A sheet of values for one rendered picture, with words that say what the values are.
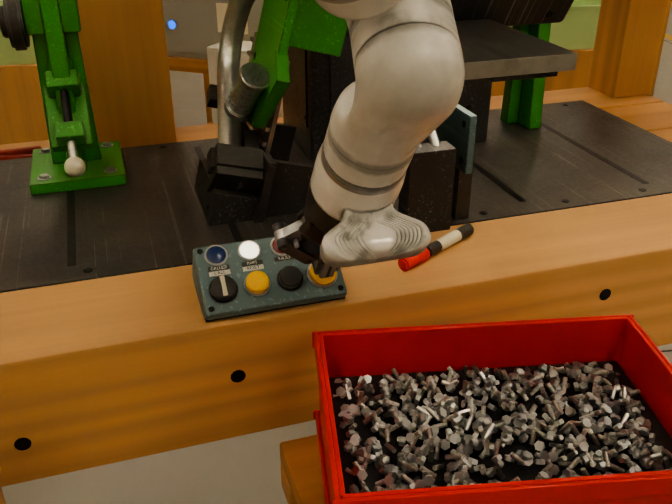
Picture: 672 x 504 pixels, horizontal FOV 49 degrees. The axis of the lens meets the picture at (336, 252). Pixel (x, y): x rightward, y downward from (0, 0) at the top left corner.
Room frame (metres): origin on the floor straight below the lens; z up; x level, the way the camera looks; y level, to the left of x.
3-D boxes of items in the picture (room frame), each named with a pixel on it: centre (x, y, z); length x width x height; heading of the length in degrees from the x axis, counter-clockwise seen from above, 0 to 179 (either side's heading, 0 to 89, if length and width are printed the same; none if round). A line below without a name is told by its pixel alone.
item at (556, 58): (0.96, -0.12, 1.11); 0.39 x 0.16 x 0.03; 18
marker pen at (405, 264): (0.78, -0.12, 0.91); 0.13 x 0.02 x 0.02; 136
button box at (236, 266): (0.69, 0.07, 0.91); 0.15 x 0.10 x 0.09; 108
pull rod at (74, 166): (0.95, 0.36, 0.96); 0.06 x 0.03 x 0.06; 18
